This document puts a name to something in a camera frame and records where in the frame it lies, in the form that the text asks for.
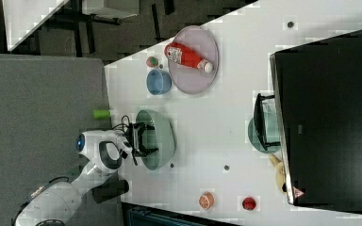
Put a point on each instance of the large black box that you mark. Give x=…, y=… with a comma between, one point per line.
x=318, y=100

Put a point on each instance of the teal bowl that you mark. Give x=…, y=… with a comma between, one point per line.
x=272, y=134

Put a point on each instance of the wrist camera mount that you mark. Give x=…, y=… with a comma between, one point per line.
x=125, y=149

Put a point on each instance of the small black cylinder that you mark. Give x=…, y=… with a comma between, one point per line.
x=110, y=190

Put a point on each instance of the yellow toy banana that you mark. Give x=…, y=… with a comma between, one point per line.
x=280, y=179

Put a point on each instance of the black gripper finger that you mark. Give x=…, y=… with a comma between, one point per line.
x=147, y=126
x=147, y=152

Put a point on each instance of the red ketchup bottle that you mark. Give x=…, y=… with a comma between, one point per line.
x=183, y=55

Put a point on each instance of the grey floor mat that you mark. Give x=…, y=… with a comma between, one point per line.
x=45, y=103

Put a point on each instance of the orange toy fruit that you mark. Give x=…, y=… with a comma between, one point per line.
x=206, y=200

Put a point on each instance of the green marker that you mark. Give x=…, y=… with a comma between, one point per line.
x=101, y=114

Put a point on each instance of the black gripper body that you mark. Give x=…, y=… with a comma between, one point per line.
x=133, y=136

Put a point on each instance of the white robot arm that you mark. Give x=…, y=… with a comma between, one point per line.
x=56, y=203

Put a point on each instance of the pink oval plate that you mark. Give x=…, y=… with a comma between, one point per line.
x=190, y=80

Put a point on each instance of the red green toy strawberry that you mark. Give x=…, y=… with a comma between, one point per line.
x=152, y=62

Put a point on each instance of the blue plastic cup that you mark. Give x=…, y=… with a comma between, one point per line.
x=158, y=82

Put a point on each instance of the mint green plastic strainer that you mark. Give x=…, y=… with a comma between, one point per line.
x=160, y=138

